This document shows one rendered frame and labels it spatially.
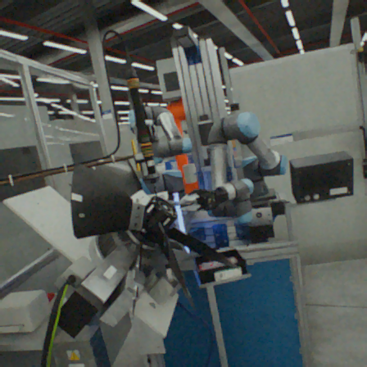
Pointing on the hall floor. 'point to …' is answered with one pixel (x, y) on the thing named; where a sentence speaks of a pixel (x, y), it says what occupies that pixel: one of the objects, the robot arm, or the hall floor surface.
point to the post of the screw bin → (217, 326)
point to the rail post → (301, 310)
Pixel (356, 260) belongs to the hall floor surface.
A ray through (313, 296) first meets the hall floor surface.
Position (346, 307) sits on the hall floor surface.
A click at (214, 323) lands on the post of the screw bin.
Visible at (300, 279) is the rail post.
